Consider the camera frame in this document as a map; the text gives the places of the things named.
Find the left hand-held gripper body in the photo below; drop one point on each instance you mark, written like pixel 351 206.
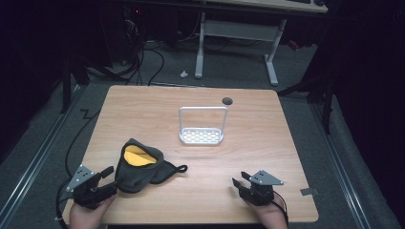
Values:
pixel 83 191

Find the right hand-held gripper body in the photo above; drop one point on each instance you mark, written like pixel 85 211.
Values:
pixel 259 191

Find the dark cloth with yellow lining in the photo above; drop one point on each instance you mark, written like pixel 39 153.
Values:
pixel 133 178

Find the person's right hand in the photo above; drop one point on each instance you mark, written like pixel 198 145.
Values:
pixel 269 216

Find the person's left hand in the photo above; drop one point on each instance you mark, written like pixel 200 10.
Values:
pixel 87 218

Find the grey tape piece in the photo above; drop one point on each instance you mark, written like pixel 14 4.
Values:
pixel 309 191

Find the dark round table grommet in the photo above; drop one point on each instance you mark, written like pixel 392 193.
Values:
pixel 227 101

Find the black metal stand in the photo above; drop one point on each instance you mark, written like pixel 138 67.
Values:
pixel 66 86
pixel 326 105

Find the crumpled white paper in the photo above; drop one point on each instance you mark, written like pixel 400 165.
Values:
pixel 184 74

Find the small red floor object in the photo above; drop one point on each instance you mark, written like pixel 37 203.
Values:
pixel 294 45

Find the white desk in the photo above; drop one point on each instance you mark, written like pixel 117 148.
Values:
pixel 238 30

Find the dark computer tower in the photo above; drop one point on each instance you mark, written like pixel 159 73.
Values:
pixel 135 17

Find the black keyboard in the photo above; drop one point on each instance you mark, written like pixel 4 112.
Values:
pixel 298 1

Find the black computer mouse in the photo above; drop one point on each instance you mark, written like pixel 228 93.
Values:
pixel 319 2

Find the metal floor rail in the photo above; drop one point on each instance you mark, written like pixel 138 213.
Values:
pixel 339 165
pixel 31 166

